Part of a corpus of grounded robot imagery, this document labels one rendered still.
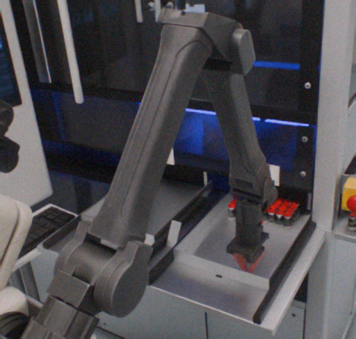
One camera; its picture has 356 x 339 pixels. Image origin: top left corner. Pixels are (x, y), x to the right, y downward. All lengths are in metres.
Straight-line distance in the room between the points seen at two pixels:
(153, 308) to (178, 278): 0.74
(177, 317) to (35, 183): 0.72
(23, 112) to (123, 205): 1.07
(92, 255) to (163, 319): 1.32
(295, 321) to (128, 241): 1.05
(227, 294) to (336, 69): 0.58
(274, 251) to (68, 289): 0.74
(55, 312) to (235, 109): 0.43
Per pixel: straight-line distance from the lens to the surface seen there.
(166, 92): 0.63
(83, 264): 0.63
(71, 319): 0.60
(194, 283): 1.17
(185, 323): 1.87
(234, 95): 0.80
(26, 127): 1.67
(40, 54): 1.68
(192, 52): 0.65
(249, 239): 1.07
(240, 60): 0.72
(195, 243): 1.29
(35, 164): 1.72
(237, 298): 1.13
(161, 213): 1.43
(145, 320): 2.00
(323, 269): 1.44
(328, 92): 1.19
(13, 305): 0.68
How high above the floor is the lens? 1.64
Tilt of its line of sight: 27 degrees down
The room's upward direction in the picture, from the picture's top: 5 degrees counter-clockwise
